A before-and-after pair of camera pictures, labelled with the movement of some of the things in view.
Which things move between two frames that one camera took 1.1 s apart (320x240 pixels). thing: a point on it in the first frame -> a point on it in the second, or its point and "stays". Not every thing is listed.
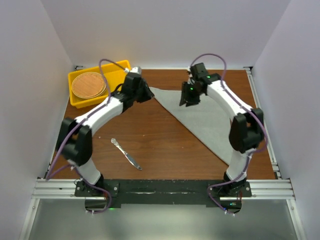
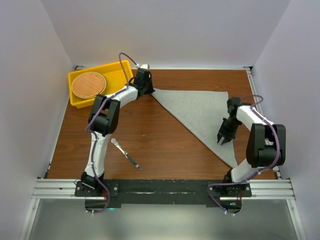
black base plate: [101, 198] stays
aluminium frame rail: [262, 190] stays
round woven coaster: [89, 85] stays
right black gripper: [186, 96] -> [228, 136]
